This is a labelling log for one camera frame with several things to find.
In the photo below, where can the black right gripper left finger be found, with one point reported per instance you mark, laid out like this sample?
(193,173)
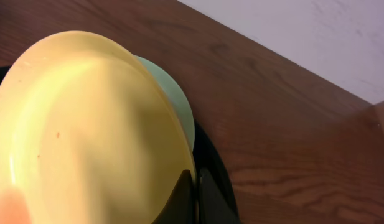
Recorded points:
(180,207)

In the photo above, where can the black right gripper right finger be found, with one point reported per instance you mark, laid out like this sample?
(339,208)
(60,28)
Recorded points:
(213,209)

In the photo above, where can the yellow plastic plate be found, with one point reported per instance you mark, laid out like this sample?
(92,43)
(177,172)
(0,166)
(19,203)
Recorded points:
(69,50)

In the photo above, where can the pale green plate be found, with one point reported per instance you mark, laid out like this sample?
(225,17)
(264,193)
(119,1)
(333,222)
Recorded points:
(176,96)

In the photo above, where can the round black serving tray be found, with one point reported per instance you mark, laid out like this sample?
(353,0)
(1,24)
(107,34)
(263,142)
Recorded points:
(103,145)

